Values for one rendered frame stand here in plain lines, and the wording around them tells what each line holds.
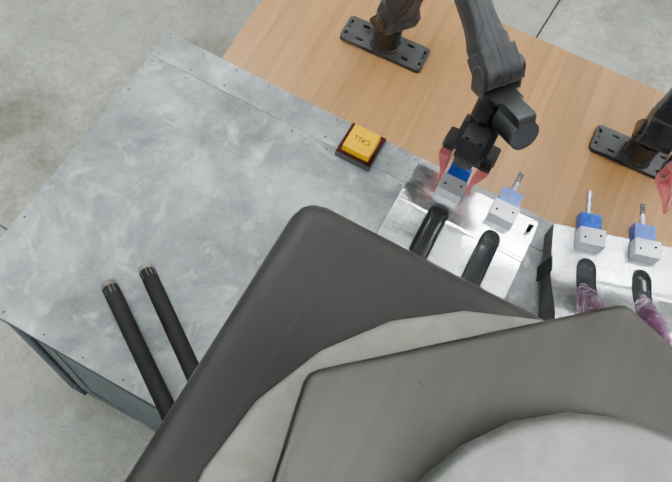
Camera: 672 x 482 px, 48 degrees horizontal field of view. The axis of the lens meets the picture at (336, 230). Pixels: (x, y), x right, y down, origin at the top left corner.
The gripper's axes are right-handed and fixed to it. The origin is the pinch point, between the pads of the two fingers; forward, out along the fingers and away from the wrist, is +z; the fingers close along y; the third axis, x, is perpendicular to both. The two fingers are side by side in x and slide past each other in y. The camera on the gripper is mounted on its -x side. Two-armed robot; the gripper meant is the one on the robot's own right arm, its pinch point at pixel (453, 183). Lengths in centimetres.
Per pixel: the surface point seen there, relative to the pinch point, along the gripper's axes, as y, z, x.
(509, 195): 10.4, -1.3, 3.0
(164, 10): -121, 44, 104
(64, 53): -139, 61, 75
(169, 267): -41, 28, -27
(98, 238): -55, 29, -29
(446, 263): 5.5, 9.5, -11.5
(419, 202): -4.2, 4.5, -4.4
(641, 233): 36.7, -2.0, 11.4
